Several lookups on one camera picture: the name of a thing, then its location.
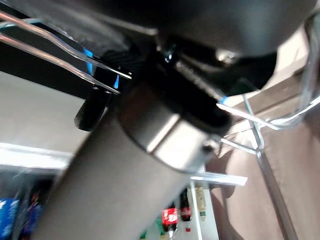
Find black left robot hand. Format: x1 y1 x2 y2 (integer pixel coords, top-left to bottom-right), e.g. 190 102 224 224
24 0 320 240

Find green Sprite bottle yellow cap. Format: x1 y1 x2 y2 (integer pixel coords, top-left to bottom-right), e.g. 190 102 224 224
155 216 166 236

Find blue plastic shopping basket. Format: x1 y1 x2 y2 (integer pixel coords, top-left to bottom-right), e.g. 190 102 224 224
0 9 320 240

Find Coca-Cola bottle red label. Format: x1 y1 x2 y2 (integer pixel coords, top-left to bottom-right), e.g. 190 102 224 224
161 202 180 240

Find red cola bottles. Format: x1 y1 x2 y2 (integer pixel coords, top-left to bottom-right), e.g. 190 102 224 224
179 188 193 233

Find pale tea bottle green cap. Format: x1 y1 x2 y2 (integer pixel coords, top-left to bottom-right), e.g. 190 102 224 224
194 186 209 223

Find Pepsi bottle blue cap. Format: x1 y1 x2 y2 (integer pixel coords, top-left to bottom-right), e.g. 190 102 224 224
22 199 44 240
0 197 22 240

